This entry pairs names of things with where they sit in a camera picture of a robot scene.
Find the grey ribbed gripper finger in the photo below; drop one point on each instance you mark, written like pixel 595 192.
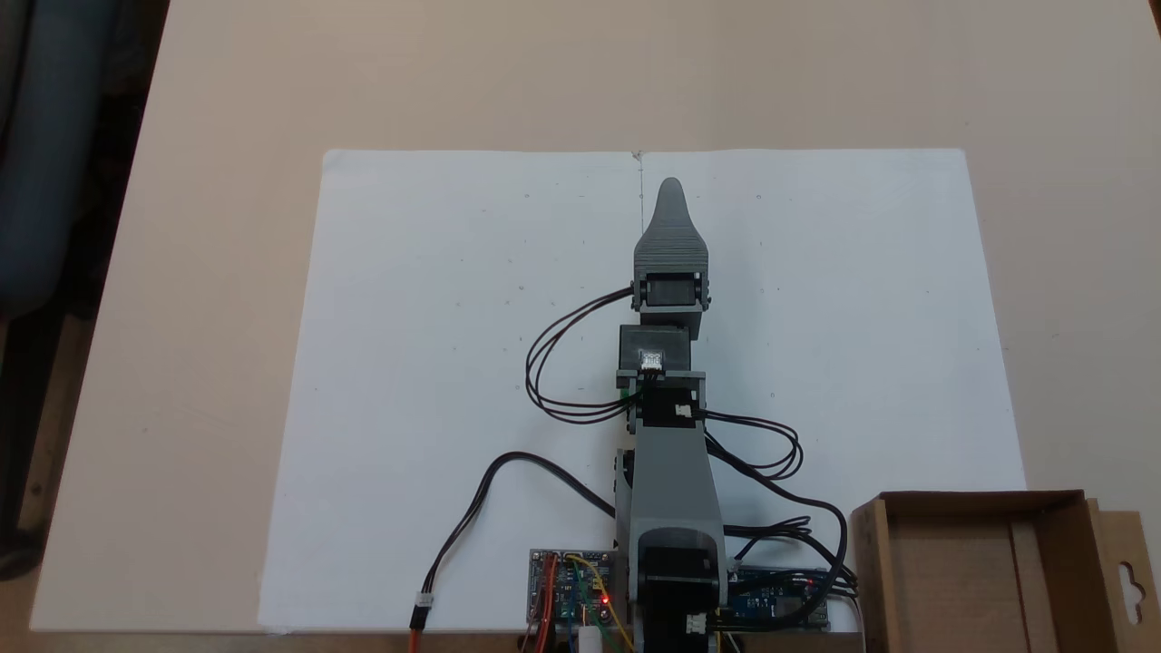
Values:
pixel 671 240

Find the white paper sheet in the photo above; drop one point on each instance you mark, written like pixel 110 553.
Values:
pixel 408 363
pixel 862 317

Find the blue circuit board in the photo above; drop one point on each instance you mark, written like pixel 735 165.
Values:
pixel 771 603

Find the brown cardboard box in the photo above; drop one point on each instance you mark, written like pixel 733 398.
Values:
pixel 961 580

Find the dark blue-grey chair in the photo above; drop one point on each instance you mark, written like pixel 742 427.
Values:
pixel 45 154

